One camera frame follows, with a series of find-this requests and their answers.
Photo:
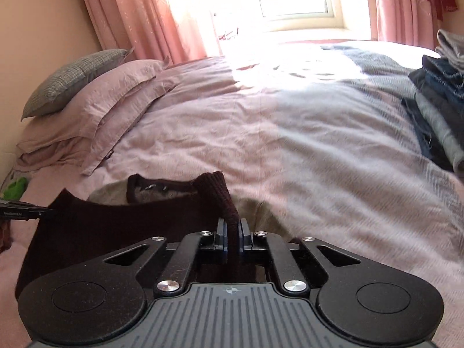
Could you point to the green knit garment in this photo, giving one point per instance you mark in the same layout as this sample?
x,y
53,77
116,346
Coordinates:
x,y
16,187

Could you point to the pink pillow with black tag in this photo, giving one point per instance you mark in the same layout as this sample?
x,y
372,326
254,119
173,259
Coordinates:
x,y
127,123

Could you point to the pink curtain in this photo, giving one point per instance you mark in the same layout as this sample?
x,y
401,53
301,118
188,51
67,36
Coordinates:
x,y
402,7
145,14

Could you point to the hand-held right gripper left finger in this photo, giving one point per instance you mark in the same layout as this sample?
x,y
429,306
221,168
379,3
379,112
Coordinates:
x,y
225,241

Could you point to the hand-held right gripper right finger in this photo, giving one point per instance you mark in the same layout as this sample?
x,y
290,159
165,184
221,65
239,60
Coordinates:
x,y
241,241

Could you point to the stack of folded jeans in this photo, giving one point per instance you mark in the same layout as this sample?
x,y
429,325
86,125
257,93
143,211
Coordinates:
x,y
440,108

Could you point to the window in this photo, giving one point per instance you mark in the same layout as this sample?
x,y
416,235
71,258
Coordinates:
x,y
290,0

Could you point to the brown garment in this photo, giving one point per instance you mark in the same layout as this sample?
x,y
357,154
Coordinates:
x,y
5,237

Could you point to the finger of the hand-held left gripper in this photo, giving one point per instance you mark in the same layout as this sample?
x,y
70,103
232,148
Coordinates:
x,y
38,212

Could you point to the brown and grey sweater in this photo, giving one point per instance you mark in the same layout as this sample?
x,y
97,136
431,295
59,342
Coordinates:
x,y
94,224

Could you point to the grey checked pillow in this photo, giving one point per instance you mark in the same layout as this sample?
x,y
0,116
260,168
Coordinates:
x,y
72,79

